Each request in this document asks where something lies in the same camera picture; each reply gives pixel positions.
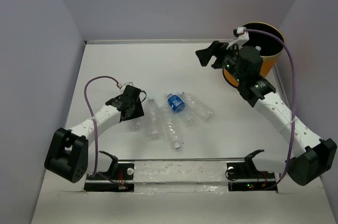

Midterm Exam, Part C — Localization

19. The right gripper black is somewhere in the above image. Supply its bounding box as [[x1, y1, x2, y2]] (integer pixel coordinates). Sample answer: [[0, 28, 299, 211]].
[[198, 39, 246, 83]]

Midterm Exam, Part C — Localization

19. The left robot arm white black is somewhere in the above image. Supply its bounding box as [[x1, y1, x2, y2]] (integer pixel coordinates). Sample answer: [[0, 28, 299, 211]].
[[44, 85, 146, 183]]

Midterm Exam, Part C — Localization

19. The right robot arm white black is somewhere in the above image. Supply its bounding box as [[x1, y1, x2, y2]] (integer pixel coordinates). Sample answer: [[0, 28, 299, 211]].
[[195, 41, 337, 186]]

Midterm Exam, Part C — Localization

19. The orange cylindrical bin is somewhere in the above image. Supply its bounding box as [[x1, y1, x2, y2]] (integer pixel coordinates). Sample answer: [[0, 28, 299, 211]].
[[222, 22, 286, 89]]

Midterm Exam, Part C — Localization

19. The clear bottle white cap centre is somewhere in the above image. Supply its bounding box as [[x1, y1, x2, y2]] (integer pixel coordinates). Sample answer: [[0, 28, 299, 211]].
[[159, 105, 182, 150]]

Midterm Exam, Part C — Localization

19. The blue label bottle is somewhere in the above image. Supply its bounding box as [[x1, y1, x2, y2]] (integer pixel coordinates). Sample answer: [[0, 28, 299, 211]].
[[167, 94, 186, 113]]

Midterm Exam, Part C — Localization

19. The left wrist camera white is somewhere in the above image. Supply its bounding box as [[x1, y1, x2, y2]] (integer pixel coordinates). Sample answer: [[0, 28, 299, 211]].
[[117, 82, 134, 90]]

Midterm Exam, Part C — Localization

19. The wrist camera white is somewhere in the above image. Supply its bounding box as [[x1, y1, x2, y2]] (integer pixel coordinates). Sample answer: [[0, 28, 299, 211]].
[[227, 26, 249, 50], [117, 82, 134, 90]]

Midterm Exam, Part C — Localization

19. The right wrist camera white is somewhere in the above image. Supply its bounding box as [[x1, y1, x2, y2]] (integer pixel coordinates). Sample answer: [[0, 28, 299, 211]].
[[227, 26, 249, 50]]

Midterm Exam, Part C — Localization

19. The metal rail back edge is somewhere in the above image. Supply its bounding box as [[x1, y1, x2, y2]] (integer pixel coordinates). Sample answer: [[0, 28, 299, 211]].
[[84, 39, 236, 45]]

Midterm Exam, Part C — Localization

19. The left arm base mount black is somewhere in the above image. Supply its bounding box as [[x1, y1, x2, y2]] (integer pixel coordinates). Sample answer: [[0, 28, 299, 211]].
[[83, 151, 135, 192]]

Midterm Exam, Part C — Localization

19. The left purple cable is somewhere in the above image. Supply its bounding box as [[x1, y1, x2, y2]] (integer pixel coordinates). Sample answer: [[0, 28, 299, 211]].
[[83, 76, 122, 179]]

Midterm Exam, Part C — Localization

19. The purple cable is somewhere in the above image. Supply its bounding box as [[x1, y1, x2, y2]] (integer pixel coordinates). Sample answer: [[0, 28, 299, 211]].
[[83, 76, 122, 179], [248, 29, 297, 182]]

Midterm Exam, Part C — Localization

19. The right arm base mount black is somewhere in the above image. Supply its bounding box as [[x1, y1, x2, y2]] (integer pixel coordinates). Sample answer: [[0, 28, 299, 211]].
[[224, 150, 278, 192]]

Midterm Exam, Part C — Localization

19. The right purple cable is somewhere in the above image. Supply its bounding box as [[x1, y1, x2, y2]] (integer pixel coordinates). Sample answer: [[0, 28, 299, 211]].
[[248, 29, 297, 182]]

